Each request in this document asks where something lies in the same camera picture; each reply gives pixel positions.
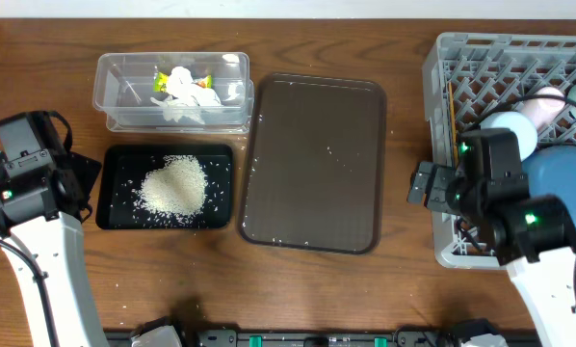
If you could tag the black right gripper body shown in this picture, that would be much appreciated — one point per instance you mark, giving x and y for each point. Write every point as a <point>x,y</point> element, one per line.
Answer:
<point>445,185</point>

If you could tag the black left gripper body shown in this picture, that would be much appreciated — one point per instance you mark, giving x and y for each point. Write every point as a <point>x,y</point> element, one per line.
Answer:
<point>82,173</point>

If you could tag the wooden chopstick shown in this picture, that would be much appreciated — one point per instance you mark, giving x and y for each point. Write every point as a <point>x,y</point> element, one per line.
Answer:
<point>453,121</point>

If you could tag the light blue bowl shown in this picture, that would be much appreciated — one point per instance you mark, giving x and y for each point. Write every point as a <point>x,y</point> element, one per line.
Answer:
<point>520,125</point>

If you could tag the yellow green snack wrapper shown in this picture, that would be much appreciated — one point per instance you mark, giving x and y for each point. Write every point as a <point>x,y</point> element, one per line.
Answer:
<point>162,81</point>

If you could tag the pink cup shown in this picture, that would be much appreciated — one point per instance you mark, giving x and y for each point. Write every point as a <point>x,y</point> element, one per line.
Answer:
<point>541,111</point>

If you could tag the dark blue plate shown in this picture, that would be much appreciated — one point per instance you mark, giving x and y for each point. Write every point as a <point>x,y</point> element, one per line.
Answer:
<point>552,171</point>

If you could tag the white tissue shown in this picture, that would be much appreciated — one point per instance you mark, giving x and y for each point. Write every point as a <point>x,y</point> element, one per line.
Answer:
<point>184,101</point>

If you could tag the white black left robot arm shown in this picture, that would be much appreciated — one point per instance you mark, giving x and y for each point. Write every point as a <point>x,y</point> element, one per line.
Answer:
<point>67,309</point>

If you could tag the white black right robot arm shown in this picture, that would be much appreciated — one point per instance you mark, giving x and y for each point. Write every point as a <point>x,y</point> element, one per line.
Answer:
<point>534,239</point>

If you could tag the black food waste tray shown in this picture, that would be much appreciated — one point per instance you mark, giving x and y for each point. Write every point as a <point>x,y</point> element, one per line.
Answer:
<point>125,167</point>

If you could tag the clear plastic waste bin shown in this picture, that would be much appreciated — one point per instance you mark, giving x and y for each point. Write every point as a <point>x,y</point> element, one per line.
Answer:
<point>123,88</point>

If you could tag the grey dishwasher rack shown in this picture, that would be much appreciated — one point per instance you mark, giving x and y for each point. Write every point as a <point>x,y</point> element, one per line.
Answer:
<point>487,69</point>

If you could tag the white rice pile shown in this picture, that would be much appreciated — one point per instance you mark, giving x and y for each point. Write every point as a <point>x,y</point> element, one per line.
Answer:
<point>178,190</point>

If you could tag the brown serving tray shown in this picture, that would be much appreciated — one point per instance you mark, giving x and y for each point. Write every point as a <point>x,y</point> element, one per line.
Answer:
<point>313,178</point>

